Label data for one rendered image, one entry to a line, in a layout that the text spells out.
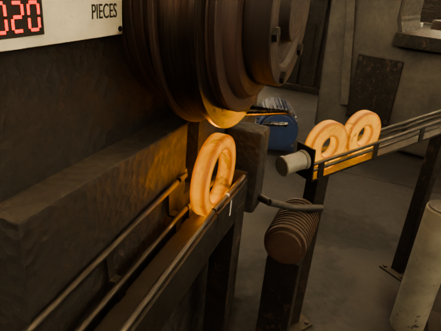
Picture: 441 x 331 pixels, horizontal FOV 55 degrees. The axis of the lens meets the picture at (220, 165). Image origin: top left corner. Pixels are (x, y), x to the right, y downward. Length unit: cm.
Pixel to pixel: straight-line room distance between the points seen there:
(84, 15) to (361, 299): 157
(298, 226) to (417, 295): 62
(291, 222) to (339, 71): 249
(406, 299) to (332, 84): 227
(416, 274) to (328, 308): 37
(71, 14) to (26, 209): 26
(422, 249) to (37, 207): 130
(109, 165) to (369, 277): 154
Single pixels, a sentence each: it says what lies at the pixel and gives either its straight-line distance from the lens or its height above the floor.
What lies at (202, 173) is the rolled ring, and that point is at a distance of 85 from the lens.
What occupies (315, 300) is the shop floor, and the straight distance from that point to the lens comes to 183.
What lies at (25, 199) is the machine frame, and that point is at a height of 87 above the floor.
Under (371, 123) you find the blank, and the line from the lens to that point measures 145.
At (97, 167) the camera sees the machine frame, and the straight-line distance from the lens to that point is 68.
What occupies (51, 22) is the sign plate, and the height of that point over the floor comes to 109.
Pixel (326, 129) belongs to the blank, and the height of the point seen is 77.
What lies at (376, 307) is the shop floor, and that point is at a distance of 189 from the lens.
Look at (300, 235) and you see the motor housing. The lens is 122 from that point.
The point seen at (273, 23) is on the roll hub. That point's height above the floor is 110.
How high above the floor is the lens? 116
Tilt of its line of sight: 24 degrees down
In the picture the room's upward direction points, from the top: 5 degrees clockwise
